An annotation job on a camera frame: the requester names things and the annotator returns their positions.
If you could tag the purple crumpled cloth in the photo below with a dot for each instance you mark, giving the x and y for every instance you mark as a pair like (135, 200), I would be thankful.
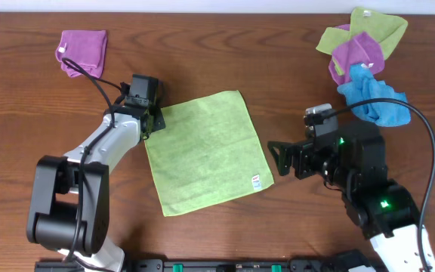
(361, 49)

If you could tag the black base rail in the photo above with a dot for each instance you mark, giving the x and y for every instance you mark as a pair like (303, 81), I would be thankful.
(156, 265)

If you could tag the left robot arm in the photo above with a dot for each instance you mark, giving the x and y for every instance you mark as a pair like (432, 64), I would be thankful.
(69, 209)

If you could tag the folded purple cloth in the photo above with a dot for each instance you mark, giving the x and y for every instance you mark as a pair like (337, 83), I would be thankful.
(85, 47)

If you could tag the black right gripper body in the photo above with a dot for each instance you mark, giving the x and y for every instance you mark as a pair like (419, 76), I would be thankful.
(297, 157)

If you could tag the green cloth at back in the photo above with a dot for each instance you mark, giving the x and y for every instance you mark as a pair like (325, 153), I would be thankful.
(386, 30)

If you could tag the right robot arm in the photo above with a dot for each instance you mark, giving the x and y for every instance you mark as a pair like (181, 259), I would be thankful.
(351, 158)

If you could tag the blue crumpled cloth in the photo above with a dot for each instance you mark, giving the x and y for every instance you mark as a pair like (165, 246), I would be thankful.
(363, 86)

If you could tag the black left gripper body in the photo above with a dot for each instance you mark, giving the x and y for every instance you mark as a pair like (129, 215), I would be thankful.
(152, 122)

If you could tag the green microfibre cloth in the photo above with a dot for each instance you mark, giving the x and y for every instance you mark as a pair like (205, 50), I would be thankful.
(208, 153)

